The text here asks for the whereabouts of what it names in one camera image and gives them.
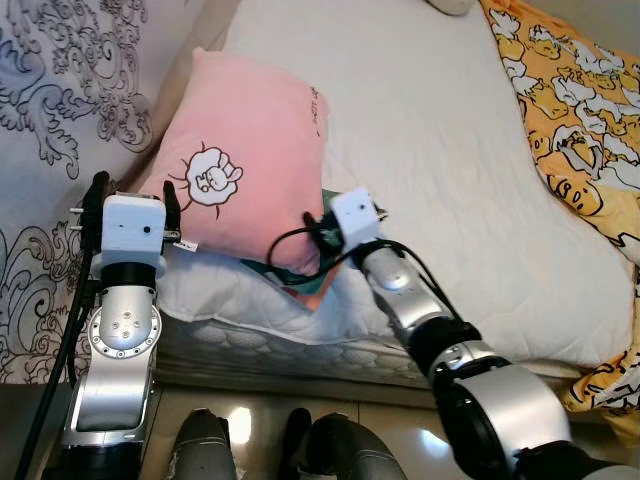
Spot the yellow cartoon egg print blanket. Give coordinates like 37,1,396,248
480,0,640,416

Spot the white quilted mattress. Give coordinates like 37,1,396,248
150,0,640,386

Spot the grey floral patterned fabric cover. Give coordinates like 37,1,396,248
0,0,216,386

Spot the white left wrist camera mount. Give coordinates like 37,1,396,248
100,193,169,276

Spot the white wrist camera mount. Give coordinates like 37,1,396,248
100,193,169,276
328,187,386,249

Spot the grey left robot leg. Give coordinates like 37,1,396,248
165,408,236,480

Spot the paperback book with teal back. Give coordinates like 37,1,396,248
240,255,346,311

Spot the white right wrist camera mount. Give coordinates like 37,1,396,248
328,187,386,249

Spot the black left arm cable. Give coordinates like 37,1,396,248
15,240,101,480

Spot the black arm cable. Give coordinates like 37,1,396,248
15,240,101,480
265,225,461,321

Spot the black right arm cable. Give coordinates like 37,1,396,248
265,225,461,321

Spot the pink cartoon sheep pillow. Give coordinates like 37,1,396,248
135,48,331,276

